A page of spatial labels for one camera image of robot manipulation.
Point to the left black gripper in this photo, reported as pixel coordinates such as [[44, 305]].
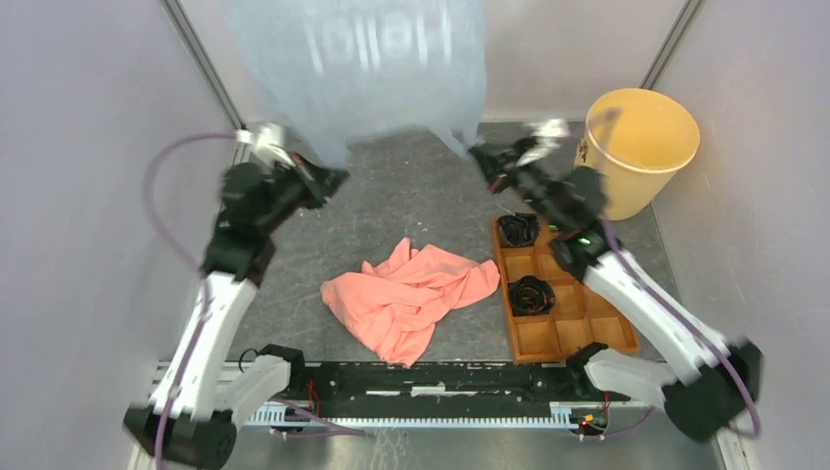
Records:
[[320, 183]]

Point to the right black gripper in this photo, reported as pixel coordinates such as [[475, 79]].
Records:
[[496, 164]]

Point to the blue plastic trash bag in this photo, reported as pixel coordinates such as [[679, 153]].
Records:
[[341, 72]]

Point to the yellow trash bin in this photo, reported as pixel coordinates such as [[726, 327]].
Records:
[[638, 140]]

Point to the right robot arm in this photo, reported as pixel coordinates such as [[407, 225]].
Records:
[[704, 383]]

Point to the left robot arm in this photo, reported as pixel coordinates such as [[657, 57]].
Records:
[[189, 419]]

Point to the black rolled sock top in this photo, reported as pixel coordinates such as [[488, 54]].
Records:
[[517, 230]]

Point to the pink cloth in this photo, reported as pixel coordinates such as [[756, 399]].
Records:
[[393, 308]]

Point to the orange compartment tray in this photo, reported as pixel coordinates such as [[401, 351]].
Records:
[[580, 316]]

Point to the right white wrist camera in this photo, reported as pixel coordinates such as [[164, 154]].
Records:
[[546, 136]]

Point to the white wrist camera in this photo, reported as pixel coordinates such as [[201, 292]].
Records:
[[546, 136], [263, 144]]

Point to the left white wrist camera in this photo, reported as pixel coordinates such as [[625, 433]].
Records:
[[263, 144]]

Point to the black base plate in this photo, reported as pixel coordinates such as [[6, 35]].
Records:
[[453, 389]]

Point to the aluminium frame rail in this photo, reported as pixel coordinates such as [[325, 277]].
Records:
[[287, 415]]

